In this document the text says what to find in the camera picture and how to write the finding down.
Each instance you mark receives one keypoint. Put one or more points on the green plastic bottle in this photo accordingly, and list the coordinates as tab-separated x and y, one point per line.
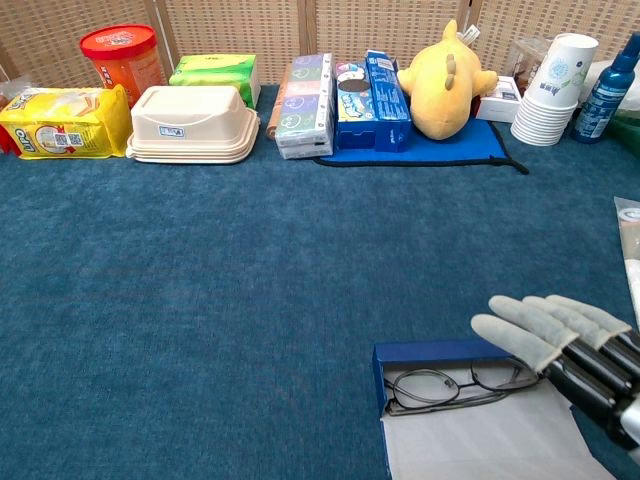
627	130

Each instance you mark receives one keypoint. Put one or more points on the light blue cookie box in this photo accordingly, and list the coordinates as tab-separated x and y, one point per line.
352	100

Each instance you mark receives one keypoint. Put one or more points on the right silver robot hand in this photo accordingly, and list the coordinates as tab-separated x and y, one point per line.
580	360

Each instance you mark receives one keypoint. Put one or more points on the teal felt table cover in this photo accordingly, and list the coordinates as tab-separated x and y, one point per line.
200	300

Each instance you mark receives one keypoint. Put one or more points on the orange tub with red lid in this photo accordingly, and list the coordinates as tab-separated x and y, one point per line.
125	65

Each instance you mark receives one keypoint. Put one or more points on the yellow biscuit pack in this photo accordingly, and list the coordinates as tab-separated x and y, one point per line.
65	125

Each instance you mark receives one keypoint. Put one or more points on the blue spray bottle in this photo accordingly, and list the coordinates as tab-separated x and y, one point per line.
607	90

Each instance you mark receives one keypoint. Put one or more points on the brown snacks in clear pack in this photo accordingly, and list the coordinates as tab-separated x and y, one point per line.
522	60

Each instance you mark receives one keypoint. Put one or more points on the green tissue pack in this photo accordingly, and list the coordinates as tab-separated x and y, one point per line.
215	70

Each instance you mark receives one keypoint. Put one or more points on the beige lidded lunch box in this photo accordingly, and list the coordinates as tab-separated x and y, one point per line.
190	120

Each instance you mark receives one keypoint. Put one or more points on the small white box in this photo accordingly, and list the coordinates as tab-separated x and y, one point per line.
500	105

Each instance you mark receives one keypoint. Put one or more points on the woven rattan folding screen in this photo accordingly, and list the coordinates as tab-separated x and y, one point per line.
225	25

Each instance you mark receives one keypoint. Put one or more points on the yellow plush toy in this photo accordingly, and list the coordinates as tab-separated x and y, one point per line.
440	90

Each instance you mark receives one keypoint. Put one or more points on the blue cardboard glasses case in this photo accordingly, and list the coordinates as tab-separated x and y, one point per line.
475	440

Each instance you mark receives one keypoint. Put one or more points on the pastel pocket tissue multipack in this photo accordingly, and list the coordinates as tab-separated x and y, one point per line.
302	115

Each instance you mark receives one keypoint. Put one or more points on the stack of paper cups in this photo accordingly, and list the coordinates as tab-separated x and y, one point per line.
550	100

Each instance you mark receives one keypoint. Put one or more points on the brown paper roll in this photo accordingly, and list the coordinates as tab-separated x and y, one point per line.
274	127

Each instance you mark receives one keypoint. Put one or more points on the dark blue cookie box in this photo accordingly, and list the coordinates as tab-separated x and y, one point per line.
387	95

